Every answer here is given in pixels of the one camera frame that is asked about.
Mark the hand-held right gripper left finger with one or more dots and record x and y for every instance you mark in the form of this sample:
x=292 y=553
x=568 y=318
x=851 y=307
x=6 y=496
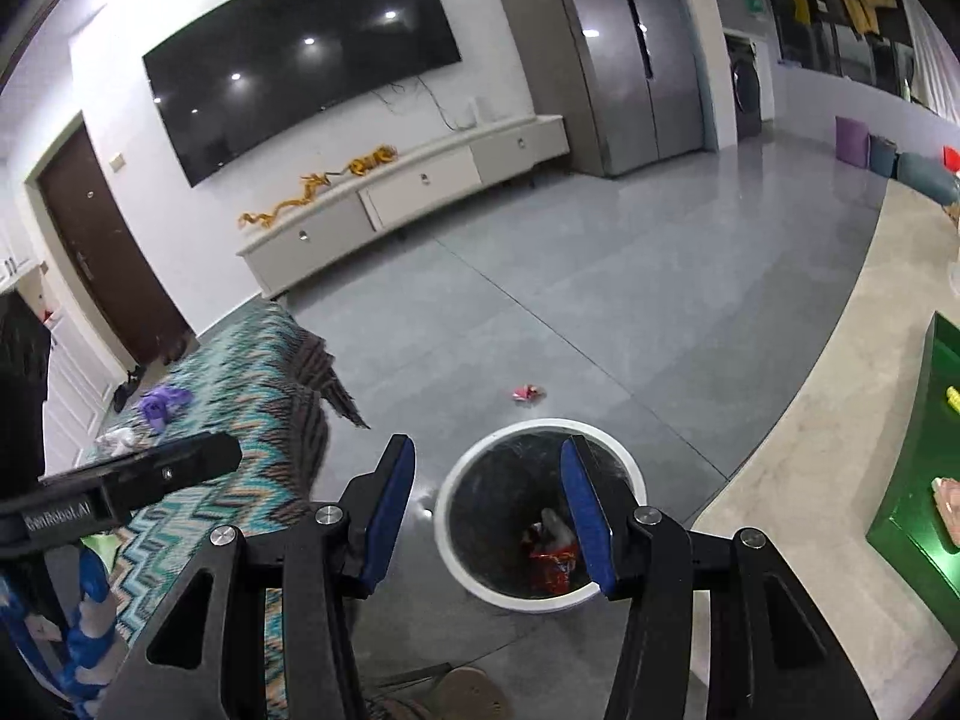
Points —
x=390 y=517

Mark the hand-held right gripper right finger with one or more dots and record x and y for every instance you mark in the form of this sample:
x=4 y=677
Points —
x=589 y=517

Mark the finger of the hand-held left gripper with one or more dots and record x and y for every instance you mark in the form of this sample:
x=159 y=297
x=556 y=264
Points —
x=172 y=469

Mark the purple glove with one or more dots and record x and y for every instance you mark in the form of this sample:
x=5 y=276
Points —
x=161 y=405

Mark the white round trash bin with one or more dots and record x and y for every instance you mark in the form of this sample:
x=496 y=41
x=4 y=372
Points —
x=487 y=495

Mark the grey crumpled paper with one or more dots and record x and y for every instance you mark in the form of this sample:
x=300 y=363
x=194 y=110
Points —
x=551 y=529

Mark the white shoe cabinet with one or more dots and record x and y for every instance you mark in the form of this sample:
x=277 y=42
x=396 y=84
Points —
x=75 y=382

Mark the white crumpled tissue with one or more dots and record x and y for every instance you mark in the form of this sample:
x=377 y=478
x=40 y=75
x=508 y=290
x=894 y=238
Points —
x=118 y=442

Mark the red snack packet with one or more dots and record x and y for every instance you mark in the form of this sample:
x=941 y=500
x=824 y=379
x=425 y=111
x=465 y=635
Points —
x=551 y=570

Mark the black shoes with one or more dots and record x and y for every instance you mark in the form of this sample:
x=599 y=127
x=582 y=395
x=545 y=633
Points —
x=126 y=390

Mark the zigzag patterned rug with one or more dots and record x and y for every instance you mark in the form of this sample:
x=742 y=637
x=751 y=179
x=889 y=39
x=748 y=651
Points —
x=247 y=390

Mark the red candy wrapper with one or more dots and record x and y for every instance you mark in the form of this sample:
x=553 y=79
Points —
x=527 y=392

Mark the dark brown door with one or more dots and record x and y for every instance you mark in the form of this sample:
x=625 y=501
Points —
x=105 y=240

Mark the beige floor mat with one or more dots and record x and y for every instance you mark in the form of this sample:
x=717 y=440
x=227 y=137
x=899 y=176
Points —
x=825 y=390

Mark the long golden garland piece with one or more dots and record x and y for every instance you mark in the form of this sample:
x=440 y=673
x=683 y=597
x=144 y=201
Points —
x=270 y=214

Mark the small golden garland piece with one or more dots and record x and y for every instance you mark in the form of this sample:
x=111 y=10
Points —
x=316 y=184

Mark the green tray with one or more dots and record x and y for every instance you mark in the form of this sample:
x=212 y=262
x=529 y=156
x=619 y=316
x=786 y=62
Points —
x=919 y=450

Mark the white television cabinet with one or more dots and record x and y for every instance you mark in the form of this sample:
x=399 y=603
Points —
x=420 y=180

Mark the pink item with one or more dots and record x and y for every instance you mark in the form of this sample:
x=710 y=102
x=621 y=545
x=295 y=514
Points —
x=949 y=510

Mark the yellow small item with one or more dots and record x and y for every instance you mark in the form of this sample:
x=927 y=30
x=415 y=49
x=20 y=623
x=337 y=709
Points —
x=954 y=399

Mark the white router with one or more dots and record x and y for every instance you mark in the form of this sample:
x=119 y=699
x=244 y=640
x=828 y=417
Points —
x=472 y=112

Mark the grey washing machine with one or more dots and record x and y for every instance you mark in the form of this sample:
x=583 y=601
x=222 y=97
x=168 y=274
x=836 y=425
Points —
x=746 y=90

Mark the purple cushion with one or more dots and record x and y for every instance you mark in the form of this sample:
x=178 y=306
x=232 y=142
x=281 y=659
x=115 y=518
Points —
x=853 y=142

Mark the grey refrigerator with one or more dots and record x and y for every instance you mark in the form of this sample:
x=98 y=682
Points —
x=622 y=52

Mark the blue grey cushion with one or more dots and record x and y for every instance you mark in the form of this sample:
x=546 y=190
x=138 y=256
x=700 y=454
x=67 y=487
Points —
x=883 y=156

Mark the teal cushion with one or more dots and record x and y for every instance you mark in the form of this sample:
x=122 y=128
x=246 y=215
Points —
x=926 y=176

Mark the red small item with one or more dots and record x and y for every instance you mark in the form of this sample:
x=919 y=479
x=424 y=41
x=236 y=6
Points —
x=952 y=159

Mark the white curtain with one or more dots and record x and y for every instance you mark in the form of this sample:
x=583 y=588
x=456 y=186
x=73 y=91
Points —
x=930 y=52

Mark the white wall switch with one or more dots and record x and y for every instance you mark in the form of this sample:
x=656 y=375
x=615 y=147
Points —
x=117 y=162

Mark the black wall television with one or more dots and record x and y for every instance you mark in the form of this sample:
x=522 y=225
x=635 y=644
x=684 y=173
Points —
x=300 y=52

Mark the green wall sign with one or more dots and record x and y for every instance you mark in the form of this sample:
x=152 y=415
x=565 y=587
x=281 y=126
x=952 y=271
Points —
x=753 y=4

